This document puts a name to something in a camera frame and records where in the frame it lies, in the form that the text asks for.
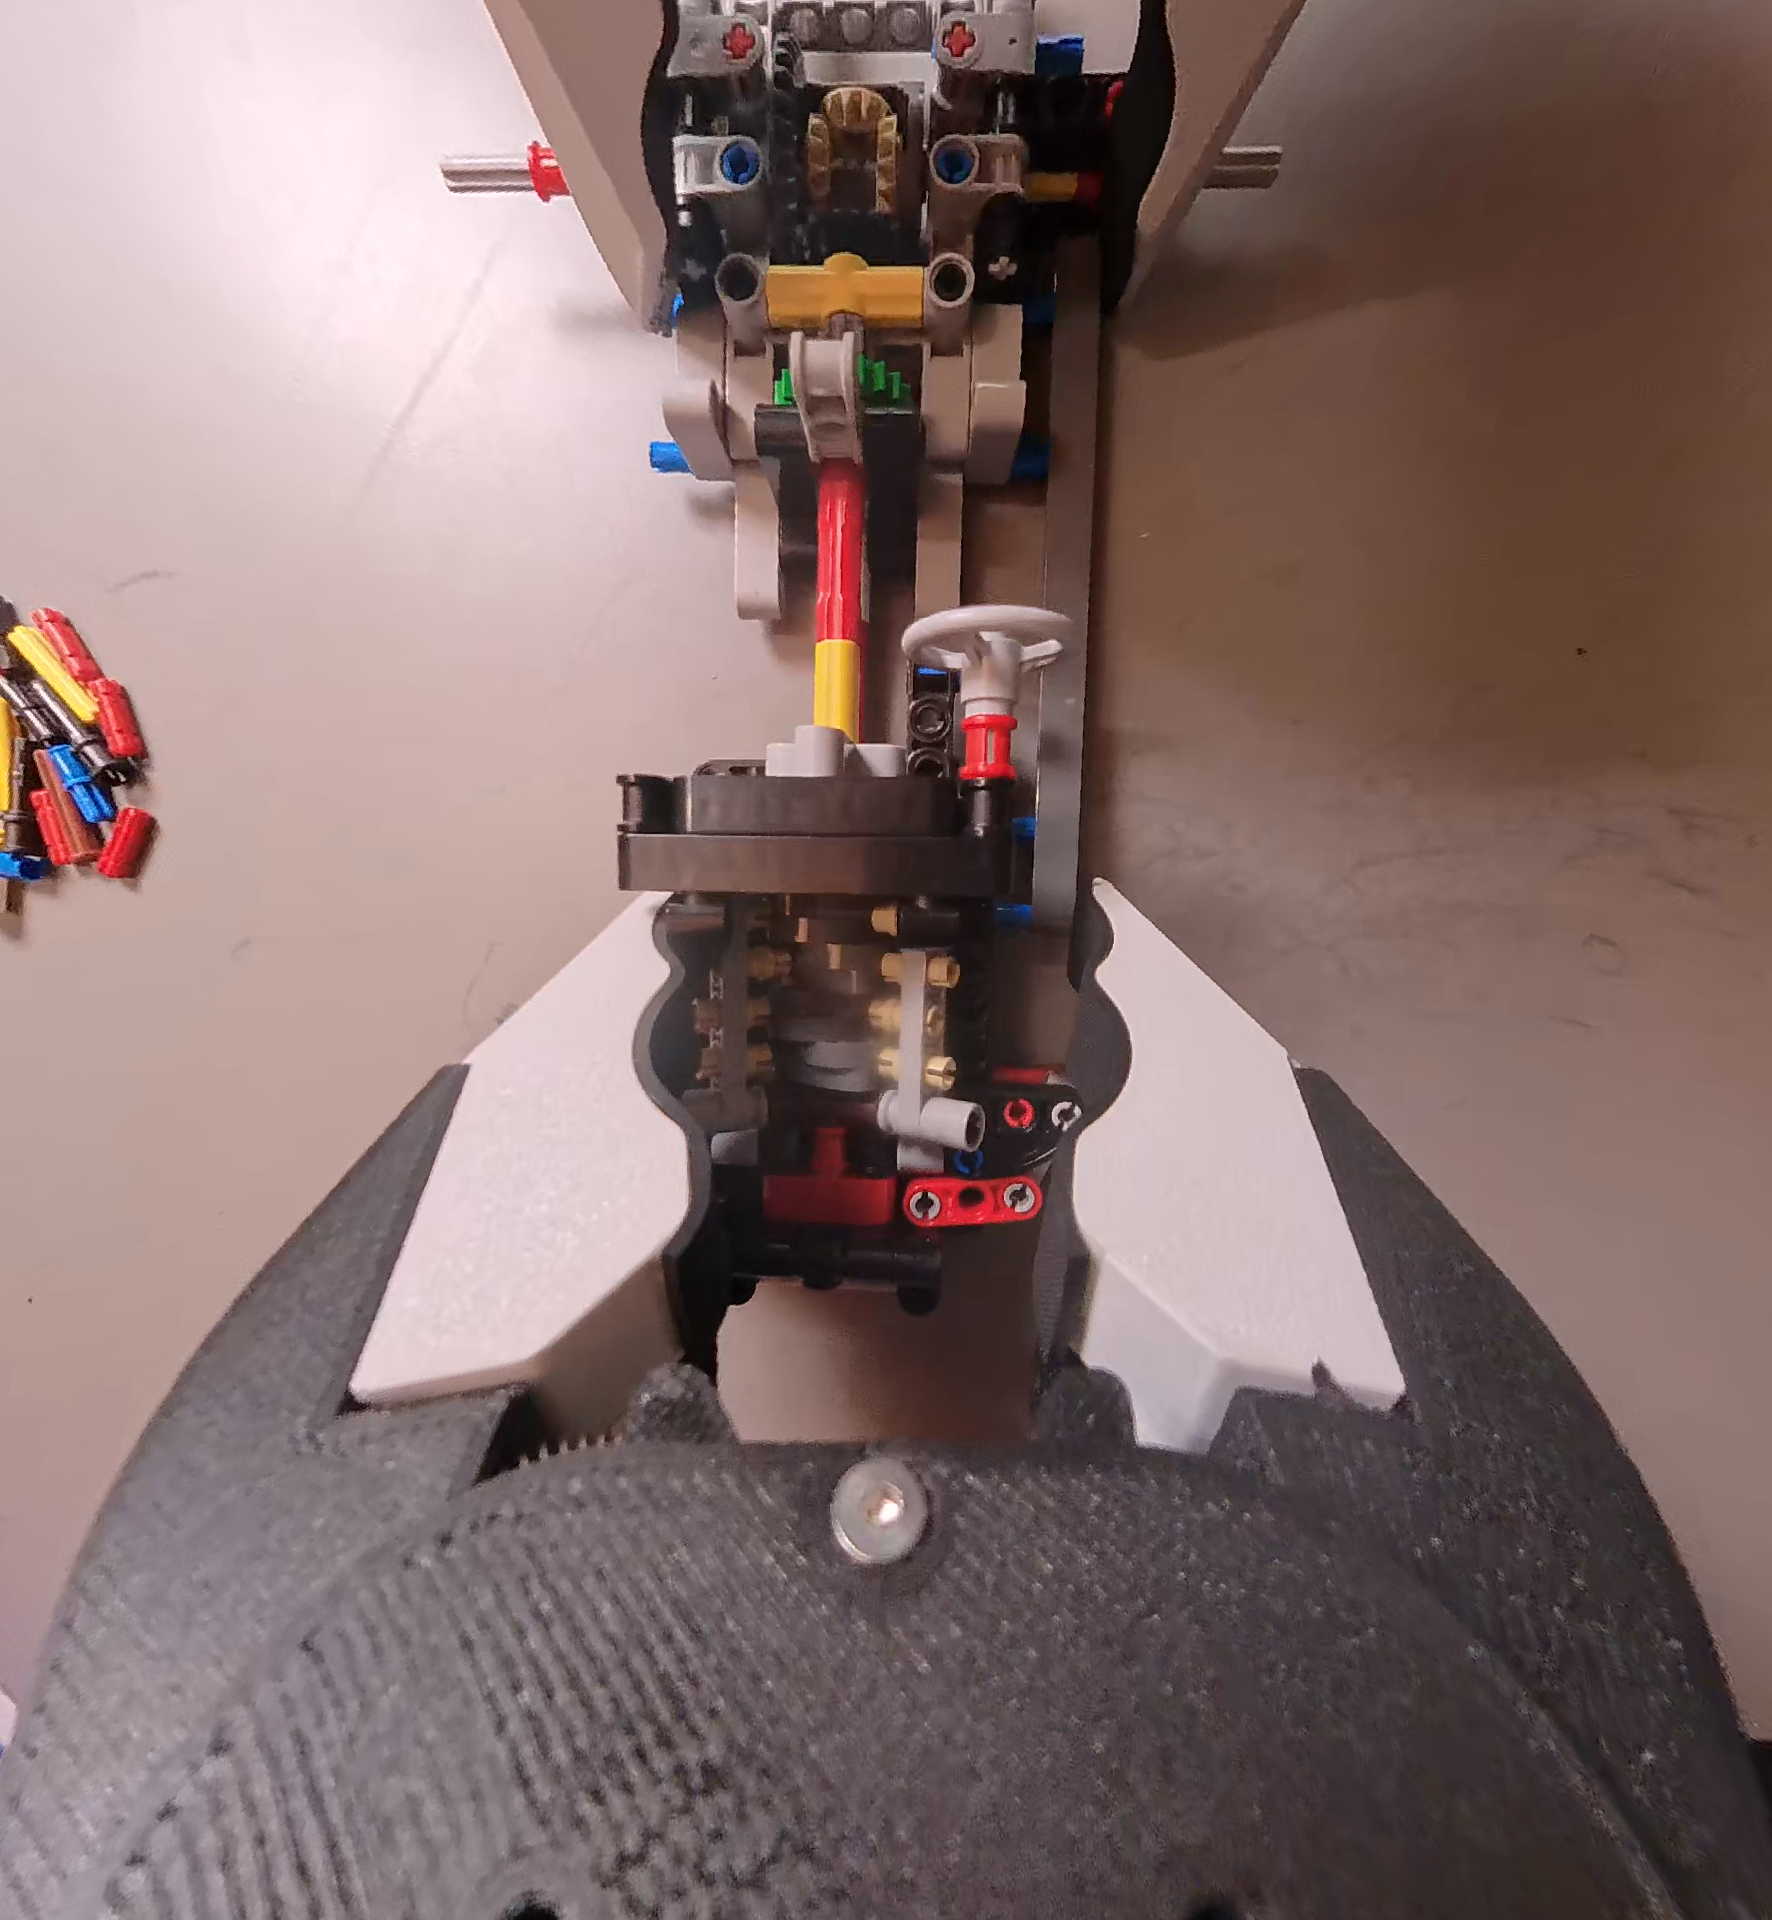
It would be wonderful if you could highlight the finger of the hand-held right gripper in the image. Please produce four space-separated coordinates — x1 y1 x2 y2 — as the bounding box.
482 0 688 323
1101 0 1306 310

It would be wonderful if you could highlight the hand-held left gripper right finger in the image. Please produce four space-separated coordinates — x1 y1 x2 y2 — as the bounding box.
1041 877 1406 1458

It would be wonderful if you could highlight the lego technic car chassis model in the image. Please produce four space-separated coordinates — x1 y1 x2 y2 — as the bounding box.
443 0 1286 1323

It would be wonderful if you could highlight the pile of small lego pins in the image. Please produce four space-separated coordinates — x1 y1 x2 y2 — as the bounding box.
0 587 152 918

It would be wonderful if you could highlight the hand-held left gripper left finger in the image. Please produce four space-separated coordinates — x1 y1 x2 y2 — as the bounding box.
349 897 725 1429

